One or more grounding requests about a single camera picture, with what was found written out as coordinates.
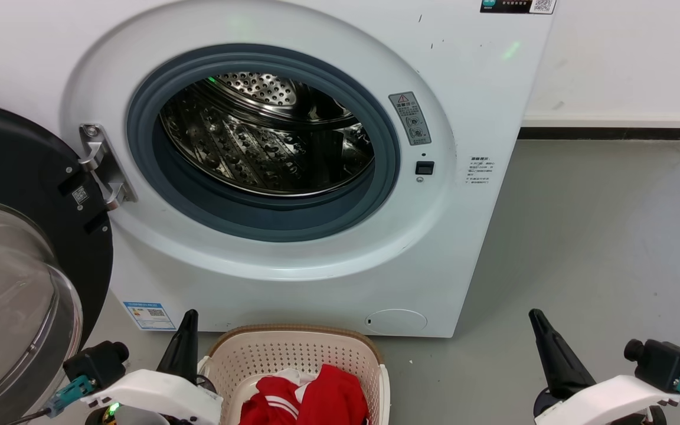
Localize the black QR code sticker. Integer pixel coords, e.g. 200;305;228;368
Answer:
480;0;557;15

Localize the white washing machine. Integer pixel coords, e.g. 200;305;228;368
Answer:
0;0;558;338

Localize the metal door hinge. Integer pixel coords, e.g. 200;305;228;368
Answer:
79;123;137;211

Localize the black round glass door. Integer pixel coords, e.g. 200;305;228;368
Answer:
0;99;114;425

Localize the beige plastic laundry basket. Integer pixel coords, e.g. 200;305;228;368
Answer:
198;324;391;425

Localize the black skirting strip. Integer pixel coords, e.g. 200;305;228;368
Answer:
517;126;680;141

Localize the perforated steel drum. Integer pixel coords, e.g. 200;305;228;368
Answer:
159;72;375;197

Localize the blue energy label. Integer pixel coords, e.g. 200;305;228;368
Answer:
123;302;176;331

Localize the white text label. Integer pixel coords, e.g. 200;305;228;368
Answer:
466;156;492;185

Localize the red garment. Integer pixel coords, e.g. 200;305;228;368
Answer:
238;364;370;425

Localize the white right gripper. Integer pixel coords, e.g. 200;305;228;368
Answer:
529;309;680;425

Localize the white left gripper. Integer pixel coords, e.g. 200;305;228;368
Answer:
80;309;223;425

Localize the grey warning sticker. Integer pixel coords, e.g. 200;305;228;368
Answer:
388;91;432;146

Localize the round white filter cover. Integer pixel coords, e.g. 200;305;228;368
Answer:
365;309;428;334

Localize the grey rubber door gasket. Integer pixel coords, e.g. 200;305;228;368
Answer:
126;43;401;243

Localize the white garment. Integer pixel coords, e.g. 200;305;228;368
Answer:
256;368;319;403

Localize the teal left camera connector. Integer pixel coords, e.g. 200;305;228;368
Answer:
44;375;97;419

